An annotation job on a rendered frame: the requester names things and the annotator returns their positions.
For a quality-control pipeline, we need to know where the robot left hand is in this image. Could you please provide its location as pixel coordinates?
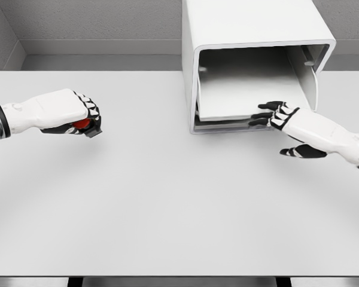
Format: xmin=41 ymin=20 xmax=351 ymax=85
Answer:
xmin=24 ymin=88 xmax=103 ymax=136

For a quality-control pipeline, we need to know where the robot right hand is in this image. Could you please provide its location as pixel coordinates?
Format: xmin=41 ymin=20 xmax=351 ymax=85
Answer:
xmin=248 ymin=100 xmax=330 ymax=159

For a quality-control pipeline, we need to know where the red black load switch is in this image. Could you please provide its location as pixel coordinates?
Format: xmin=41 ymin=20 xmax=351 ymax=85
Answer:
xmin=71 ymin=118 xmax=104 ymax=139

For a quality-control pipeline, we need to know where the white cabinet drawer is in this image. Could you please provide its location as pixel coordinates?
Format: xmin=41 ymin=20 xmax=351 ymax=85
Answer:
xmin=194 ymin=45 xmax=320 ymax=131

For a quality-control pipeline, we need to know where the white tabletop storage cabinet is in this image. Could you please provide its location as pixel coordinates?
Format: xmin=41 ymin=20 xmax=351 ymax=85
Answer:
xmin=181 ymin=0 xmax=337 ymax=135

